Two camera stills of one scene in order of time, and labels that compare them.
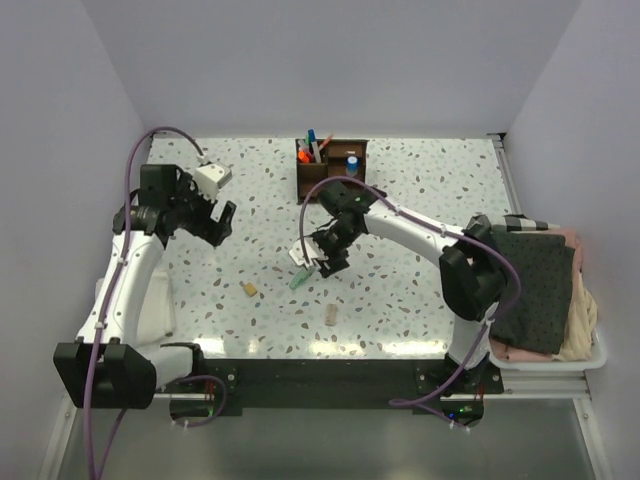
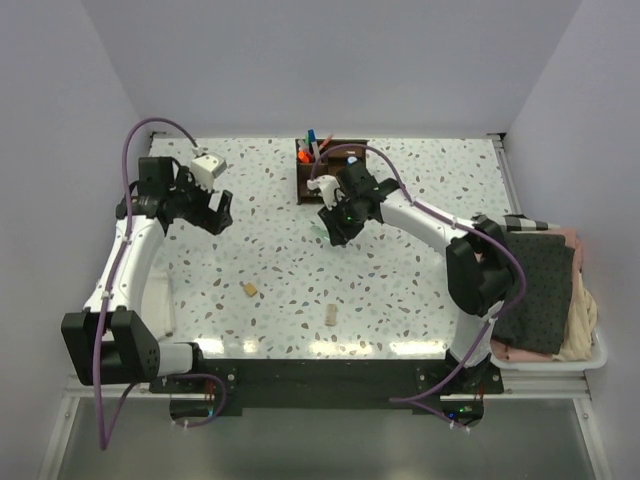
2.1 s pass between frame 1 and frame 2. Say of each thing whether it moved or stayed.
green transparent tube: moved
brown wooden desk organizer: stayed
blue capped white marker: stayed
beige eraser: stayed
